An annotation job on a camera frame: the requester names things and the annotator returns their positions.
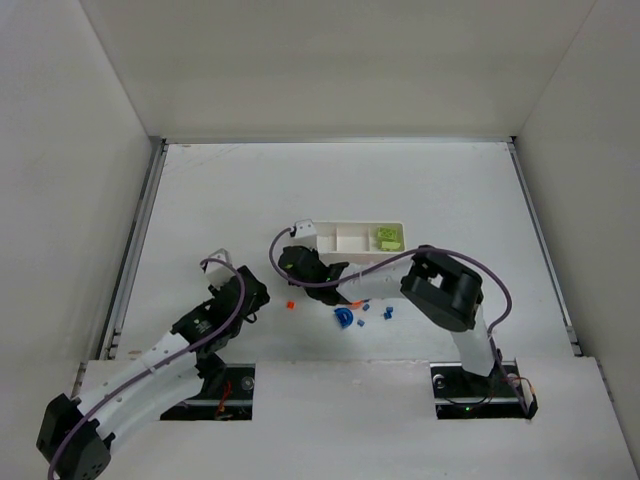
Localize blue arch lego piece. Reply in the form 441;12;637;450
334;308;354;329

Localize green lego brick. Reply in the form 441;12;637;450
380;241;404;252
376;226;399;242

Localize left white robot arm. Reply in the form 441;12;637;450
36;264;270;479

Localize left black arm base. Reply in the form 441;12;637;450
160;363;256;422

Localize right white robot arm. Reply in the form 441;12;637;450
271;245;495;377

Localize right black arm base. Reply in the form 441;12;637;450
430;361;538;420

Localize white three-compartment tray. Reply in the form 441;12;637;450
314;221;406;264

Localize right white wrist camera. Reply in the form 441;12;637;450
291;219;318;249

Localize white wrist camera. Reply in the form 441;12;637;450
200;248;235;289
291;219;318;249

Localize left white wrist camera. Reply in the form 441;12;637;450
200;248;235;289

